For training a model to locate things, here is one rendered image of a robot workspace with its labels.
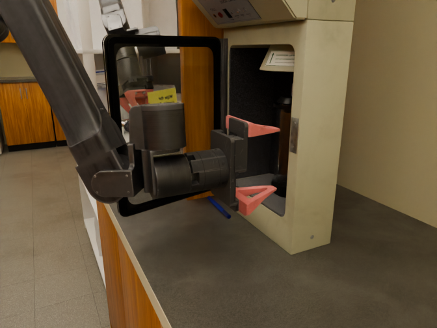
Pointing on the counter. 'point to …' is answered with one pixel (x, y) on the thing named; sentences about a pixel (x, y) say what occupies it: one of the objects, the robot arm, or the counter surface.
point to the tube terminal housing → (307, 118)
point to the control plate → (213, 7)
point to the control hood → (266, 12)
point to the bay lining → (256, 103)
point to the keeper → (294, 135)
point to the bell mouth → (279, 58)
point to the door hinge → (224, 83)
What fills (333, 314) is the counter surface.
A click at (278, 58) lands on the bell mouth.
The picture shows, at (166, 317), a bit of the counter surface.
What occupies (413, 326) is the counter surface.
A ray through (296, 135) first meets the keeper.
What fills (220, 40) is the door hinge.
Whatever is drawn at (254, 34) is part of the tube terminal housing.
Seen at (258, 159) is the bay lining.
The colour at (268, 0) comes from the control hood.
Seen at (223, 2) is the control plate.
